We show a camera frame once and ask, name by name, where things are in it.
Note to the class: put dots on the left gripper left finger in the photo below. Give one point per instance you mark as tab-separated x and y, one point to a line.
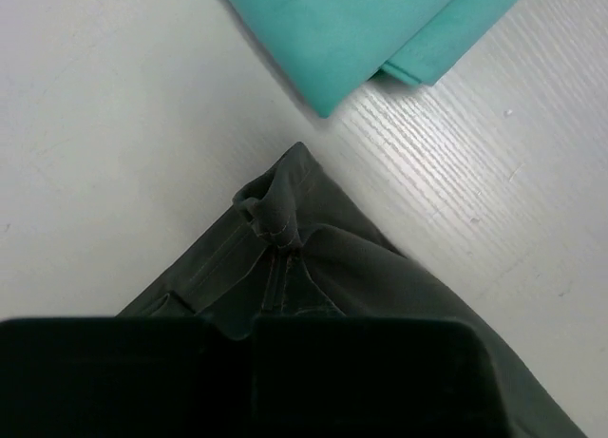
180	376

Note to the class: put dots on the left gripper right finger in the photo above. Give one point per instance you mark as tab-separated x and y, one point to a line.
368	376

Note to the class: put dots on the dark grey t-shirt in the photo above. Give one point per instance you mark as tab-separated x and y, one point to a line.
293	243

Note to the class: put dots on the folded teal t-shirt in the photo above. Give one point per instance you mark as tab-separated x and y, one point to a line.
328	48

